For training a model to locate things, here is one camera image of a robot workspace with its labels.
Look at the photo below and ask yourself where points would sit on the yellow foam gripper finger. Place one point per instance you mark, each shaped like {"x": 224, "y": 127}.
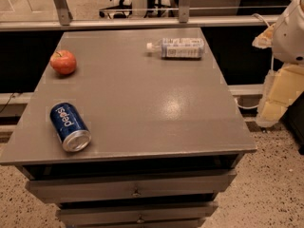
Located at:
{"x": 264, "y": 39}
{"x": 280, "y": 90}

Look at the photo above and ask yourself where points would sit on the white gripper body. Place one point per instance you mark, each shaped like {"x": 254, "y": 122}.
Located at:
{"x": 290, "y": 35}

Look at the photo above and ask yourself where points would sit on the red apple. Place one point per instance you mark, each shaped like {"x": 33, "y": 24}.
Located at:
{"x": 63, "y": 62}

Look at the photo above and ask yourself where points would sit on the clear plastic water bottle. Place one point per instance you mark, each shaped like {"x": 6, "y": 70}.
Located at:
{"x": 178, "y": 48}

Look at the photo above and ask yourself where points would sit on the grey drawer cabinet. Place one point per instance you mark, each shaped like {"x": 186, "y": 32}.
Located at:
{"x": 146, "y": 115}

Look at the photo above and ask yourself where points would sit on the lower drawer with knob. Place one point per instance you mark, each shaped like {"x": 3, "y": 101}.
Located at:
{"x": 139, "y": 214}

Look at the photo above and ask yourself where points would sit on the drawer with knob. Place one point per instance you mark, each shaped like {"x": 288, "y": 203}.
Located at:
{"x": 131, "y": 186}
{"x": 139, "y": 214}

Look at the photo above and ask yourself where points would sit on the blue pepsi can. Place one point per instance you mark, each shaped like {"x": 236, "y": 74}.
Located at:
{"x": 70, "y": 127}

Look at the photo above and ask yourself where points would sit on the top drawer with knob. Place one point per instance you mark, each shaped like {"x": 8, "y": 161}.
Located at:
{"x": 131, "y": 186}

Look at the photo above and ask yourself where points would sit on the metal railing frame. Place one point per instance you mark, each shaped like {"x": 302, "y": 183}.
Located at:
{"x": 23, "y": 15}

